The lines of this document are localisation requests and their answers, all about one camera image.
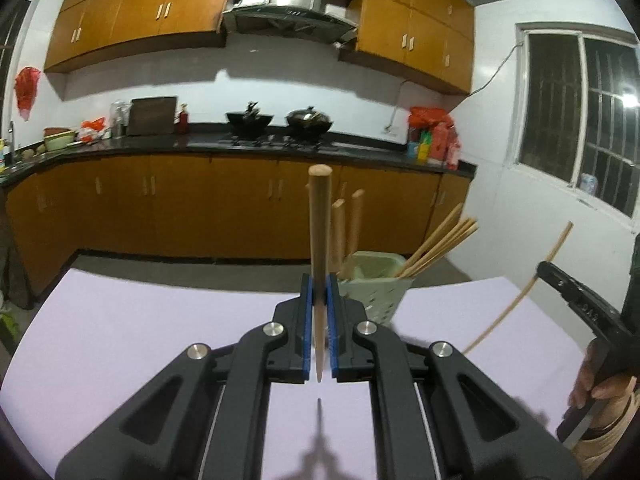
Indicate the small red hanging bag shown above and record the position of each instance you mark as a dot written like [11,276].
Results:
[27,92]

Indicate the clear plastic jar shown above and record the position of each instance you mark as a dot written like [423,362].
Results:
[120,120]

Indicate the orange and white bag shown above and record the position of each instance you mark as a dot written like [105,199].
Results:
[94,131]

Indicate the wooden kitchen cabinets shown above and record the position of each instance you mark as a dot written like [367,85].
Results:
[150,15]
[200,210]

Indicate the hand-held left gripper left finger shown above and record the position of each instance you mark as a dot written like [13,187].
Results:
[305,350]

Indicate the black open wok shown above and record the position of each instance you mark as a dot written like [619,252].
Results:
[250,119]

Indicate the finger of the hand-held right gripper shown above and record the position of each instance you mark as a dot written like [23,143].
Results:
[580,300]

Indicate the barred window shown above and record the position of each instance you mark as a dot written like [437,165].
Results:
[575,110]

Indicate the wooden lower kitchen cabinets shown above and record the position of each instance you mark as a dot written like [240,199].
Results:
[200,210]

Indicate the gas stove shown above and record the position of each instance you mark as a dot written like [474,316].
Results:
[272,140]

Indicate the three bamboo chopsticks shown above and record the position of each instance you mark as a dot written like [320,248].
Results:
[450,245]

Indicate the person's right hand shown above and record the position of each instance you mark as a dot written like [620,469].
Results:
[615,390]

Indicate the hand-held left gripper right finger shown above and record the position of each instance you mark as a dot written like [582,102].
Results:
[334,355]

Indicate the red bottle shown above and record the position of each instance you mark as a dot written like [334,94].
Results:
[182,121]

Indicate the wooden upper kitchen cabinets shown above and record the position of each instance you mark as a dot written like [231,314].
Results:
[150,15]

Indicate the large red plastic bag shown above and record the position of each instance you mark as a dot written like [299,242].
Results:
[440,130]

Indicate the yellow dish soap bottle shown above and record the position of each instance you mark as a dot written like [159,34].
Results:
[4,155]

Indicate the black wok with lid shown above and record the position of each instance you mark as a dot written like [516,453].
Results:
[308,121]

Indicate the cup on window sill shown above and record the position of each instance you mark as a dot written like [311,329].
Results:
[588,185]

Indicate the dark cutting board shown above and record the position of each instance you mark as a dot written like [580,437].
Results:
[151,116]

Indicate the metal faucet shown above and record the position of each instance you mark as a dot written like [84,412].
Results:
[11,137]

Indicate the black kitchen countertop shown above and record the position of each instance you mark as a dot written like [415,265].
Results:
[150,146]

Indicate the green basin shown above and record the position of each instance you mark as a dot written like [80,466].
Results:
[59,141]

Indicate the steel range hood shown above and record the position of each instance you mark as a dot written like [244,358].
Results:
[292,5]

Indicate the green perforated utensil holder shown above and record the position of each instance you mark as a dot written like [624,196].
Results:
[380,295]

